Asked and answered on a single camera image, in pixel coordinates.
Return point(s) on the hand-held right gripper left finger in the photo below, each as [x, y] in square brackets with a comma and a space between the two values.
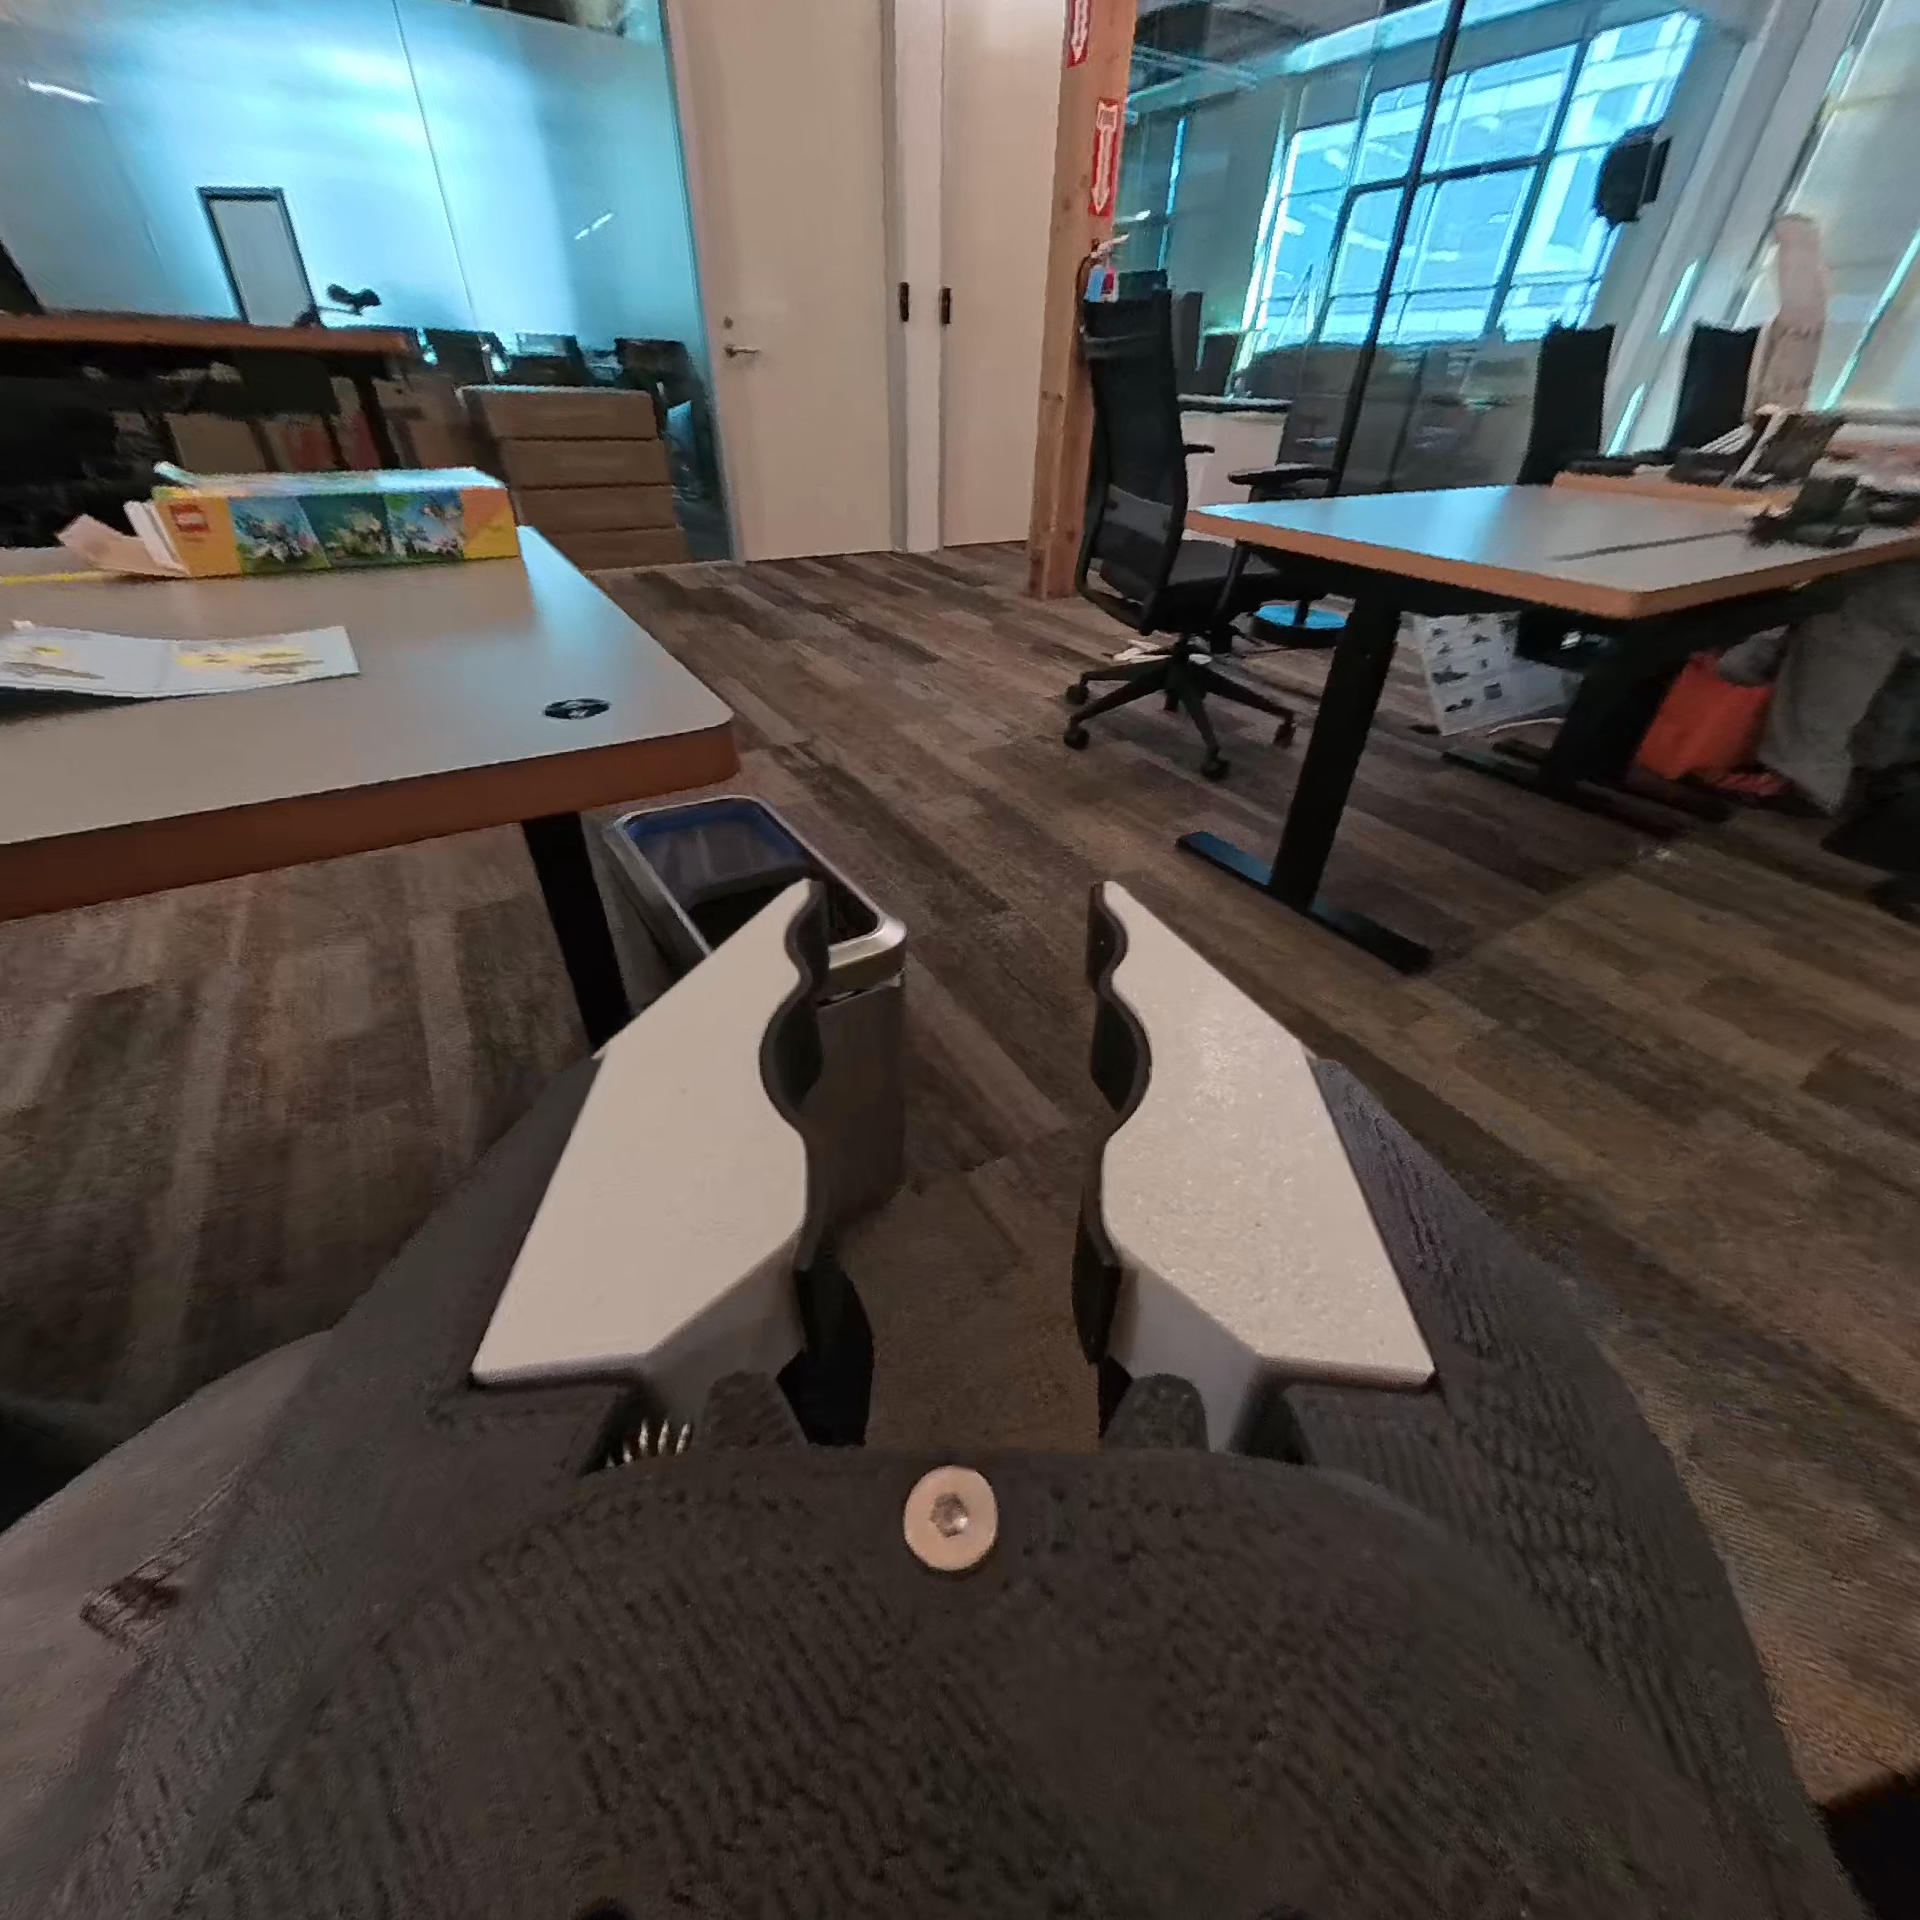
[660, 1202]

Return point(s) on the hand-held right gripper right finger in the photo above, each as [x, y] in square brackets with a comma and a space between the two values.
[1243, 1202]

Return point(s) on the lego instruction booklet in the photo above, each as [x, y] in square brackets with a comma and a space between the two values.
[225, 662]

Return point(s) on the colourful lego box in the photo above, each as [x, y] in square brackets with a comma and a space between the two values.
[359, 524]

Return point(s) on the steel trash bin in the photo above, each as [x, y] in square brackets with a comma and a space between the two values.
[867, 1079]

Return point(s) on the white printed box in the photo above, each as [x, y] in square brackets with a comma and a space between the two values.
[1483, 676]

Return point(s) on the grey desk with wooden edge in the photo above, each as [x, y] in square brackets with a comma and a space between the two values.
[450, 662]

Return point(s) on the blue round base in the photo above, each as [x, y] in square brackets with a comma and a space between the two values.
[1302, 623]

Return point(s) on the orange bag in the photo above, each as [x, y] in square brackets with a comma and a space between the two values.
[1695, 720]

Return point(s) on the black wheeled office chair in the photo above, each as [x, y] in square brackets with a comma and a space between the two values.
[1140, 511]

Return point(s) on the grey desk with black legs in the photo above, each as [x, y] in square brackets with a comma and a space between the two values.
[1500, 534]

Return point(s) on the stack of cardboard boxes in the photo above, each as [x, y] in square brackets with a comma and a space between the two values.
[578, 464]

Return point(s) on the white low cabinet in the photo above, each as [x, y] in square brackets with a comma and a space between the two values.
[1233, 451]

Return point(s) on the black high-back chair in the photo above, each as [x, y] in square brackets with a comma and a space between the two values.
[1713, 389]
[1564, 406]

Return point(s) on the black desk device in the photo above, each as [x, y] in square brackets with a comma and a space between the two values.
[1808, 509]

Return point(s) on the fire extinguisher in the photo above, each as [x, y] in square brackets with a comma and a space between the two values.
[1099, 270]

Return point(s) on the white double door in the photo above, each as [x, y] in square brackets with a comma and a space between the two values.
[795, 224]

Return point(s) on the large grid window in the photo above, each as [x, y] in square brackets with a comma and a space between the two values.
[1483, 224]

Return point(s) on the framed whiteboard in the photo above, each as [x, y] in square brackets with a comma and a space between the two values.
[258, 255]

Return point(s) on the red and white sign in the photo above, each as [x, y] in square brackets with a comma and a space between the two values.
[1107, 158]

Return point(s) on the wooden post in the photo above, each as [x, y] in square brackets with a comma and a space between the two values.
[1067, 375]

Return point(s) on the black wall speaker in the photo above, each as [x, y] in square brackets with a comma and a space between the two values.
[1634, 178]

